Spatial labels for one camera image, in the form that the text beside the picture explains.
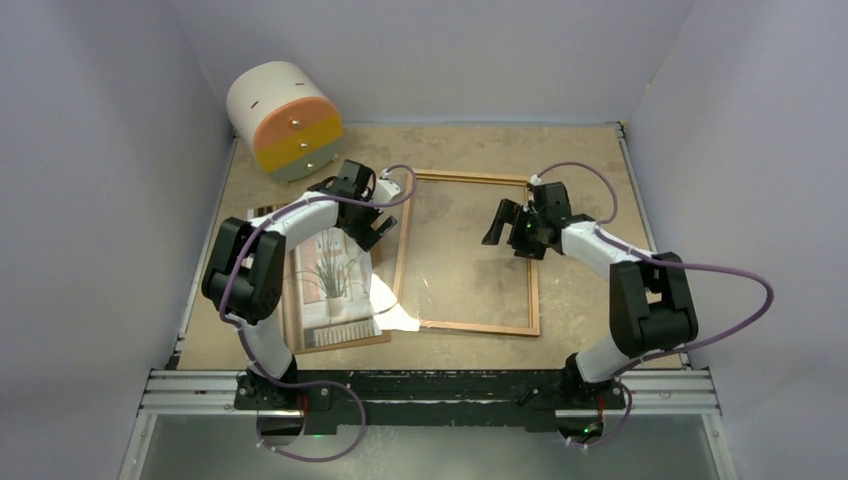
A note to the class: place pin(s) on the wooden picture frame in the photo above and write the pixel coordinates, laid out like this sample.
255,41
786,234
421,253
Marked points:
533,327

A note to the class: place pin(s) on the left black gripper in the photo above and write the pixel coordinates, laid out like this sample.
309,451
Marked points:
365,235

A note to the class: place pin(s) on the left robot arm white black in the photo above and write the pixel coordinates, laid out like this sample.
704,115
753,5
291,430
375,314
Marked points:
244,276

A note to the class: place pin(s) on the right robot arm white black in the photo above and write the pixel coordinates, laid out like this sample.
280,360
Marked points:
650,303

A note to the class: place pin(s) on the clear glass pane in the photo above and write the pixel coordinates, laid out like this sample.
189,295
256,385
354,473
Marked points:
449,275

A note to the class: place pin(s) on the plant photo print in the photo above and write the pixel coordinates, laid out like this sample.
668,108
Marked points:
331,278

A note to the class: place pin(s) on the brown frame backing board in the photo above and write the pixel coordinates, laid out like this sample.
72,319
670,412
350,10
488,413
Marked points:
344,344

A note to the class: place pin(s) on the round three-drawer cabinet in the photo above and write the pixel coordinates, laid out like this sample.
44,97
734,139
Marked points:
290,127

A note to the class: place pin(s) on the black aluminium mounting rail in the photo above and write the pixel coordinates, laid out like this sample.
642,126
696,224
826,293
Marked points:
534,400

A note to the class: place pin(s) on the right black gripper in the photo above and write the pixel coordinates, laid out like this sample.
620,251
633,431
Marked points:
513,213

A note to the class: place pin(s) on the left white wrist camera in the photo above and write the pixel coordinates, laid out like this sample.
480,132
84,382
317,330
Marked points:
386,192

